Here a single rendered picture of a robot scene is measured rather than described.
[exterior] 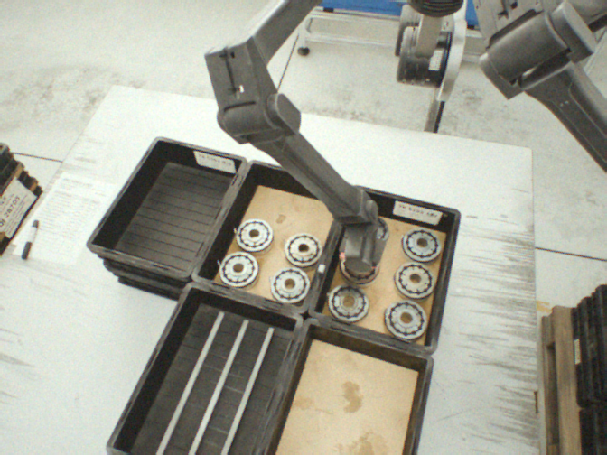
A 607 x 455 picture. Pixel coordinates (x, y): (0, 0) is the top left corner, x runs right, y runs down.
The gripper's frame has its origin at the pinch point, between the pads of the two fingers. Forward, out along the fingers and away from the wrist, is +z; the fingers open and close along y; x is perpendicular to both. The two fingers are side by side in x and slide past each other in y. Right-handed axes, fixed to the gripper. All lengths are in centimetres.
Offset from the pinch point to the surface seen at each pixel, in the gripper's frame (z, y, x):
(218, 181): 4, -49, 13
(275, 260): 3.9, -22.0, -5.4
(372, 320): 4.2, 7.5, -12.1
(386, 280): 4.3, 7.5, -0.4
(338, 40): 74, -67, 178
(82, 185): 16, -99, 3
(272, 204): 3.9, -30.4, 11.1
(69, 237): 16, -90, -16
